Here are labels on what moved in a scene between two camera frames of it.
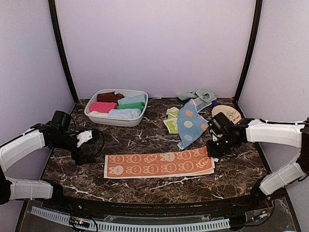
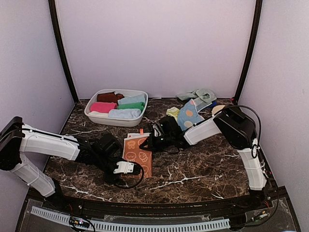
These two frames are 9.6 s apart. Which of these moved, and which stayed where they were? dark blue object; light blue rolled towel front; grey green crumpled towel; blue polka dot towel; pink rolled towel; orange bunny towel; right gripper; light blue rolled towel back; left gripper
Moved: right gripper; orange bunny towel; left gripper
Stayed: grey green crumpled towel; dark blue object; pink rolled towel; blue polka dot towel; light blue rolled towel front; light blue rolled towel back
